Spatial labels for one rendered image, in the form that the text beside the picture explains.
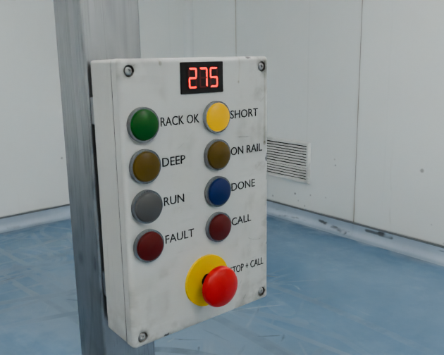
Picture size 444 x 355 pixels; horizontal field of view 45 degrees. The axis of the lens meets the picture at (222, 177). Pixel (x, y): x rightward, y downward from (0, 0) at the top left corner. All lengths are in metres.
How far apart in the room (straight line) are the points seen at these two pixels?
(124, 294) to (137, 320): 0.03
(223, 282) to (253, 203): 0.09
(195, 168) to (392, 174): 3.06
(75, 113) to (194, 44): 4.30
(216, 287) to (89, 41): 0.25
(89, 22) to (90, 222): 0.19
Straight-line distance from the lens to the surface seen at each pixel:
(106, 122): 0.48
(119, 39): 0.52
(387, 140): 3.52
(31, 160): 4.22
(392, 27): 3.49
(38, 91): 4.20
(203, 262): 0.53
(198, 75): 0.49
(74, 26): 0.52
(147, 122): 0.46
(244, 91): 0.53
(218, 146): 0.51
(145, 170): 0.46
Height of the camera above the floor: 1.21
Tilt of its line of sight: 13 degrees down
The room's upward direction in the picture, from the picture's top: 1 degrees counter-clockwise
